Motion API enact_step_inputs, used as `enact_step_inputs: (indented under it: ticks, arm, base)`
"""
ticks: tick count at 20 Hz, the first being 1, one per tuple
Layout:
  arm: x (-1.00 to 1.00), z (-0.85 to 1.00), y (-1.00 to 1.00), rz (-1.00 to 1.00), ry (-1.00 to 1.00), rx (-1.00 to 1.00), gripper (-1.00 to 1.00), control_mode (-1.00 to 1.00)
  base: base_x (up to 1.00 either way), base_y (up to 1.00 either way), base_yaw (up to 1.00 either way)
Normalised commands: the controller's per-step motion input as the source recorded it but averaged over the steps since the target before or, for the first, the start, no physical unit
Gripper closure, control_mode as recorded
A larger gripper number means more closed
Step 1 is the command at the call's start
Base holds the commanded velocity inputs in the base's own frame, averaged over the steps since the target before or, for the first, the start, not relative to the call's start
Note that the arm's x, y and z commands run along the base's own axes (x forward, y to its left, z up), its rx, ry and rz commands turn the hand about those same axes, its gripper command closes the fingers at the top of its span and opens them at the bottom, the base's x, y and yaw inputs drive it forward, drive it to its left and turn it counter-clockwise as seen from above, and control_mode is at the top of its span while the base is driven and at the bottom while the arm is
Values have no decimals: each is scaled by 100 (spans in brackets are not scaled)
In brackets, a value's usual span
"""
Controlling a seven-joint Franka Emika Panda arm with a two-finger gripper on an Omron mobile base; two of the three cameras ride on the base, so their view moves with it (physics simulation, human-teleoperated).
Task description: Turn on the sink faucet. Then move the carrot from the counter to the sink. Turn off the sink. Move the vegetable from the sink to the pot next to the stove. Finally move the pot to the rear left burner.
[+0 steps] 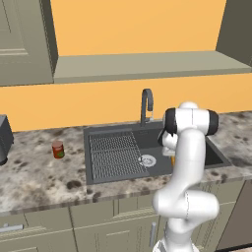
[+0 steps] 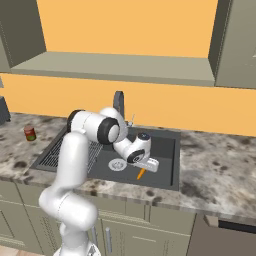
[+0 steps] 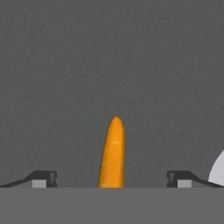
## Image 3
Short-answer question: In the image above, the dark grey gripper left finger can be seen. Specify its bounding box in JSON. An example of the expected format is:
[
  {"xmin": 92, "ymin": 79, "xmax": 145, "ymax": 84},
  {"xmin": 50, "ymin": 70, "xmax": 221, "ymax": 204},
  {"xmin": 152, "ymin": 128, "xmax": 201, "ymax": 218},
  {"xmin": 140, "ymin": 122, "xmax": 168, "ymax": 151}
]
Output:
[{"xmin": 0, "ymin": 171, "xmax": 58, "ymax": 189}]

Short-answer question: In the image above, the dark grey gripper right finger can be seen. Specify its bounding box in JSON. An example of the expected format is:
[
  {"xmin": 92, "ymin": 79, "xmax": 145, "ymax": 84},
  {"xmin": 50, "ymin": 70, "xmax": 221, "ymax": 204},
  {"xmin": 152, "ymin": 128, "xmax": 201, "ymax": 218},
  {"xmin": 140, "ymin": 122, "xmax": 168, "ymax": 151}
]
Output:
[{"xmin": 166, "ymin": 170, "xmax": 224, "ymax": 189}]

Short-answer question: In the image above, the pale grey round pot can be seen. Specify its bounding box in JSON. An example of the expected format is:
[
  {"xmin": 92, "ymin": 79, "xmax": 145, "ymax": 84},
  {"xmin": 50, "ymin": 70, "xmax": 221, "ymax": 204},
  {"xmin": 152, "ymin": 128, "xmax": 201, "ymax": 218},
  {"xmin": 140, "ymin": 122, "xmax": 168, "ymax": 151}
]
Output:
[{"xmin": 207, "ymin": 150, "xmax": 224, "ymax": 187}]

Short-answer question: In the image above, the orange carrot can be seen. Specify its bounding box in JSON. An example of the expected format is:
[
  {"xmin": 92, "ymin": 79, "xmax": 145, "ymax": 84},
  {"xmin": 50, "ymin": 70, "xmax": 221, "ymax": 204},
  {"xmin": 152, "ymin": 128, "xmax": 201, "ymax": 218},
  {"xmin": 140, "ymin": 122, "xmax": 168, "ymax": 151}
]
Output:
[{"xmin": 97, "ymin": 115, "xmax": 127, "ymax": 189}]

